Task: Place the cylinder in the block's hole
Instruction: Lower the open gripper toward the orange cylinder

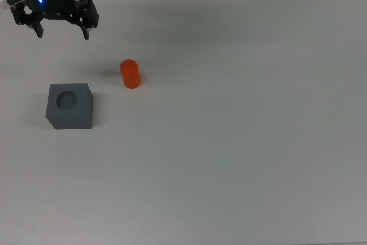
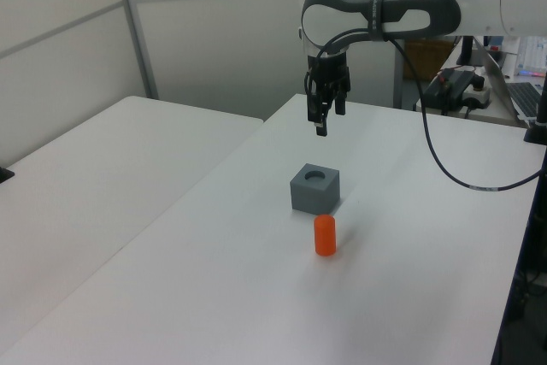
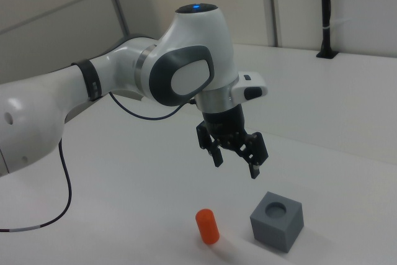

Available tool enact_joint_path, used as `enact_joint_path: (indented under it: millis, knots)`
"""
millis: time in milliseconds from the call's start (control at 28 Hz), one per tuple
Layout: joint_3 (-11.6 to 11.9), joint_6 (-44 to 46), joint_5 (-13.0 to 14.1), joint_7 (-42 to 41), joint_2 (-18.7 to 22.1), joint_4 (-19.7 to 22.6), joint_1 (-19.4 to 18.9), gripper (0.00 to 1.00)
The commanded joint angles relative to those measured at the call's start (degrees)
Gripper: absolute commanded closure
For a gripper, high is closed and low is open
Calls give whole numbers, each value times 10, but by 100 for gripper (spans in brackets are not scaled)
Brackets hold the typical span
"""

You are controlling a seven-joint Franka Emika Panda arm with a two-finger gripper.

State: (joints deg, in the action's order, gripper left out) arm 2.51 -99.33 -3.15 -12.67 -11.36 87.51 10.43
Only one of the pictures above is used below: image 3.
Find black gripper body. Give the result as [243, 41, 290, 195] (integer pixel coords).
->
[200, 105, 249, 151]

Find orange cylinder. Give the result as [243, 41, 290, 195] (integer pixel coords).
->
[195, 208, 220, 245]

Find grey block with round hole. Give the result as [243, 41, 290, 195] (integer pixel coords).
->
[249, 191, 304, 253]

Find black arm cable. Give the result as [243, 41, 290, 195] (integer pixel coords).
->
[0, 91, 197, 233]

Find black camera pole with clamp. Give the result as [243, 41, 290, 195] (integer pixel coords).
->
[316, 0, 339, 60]

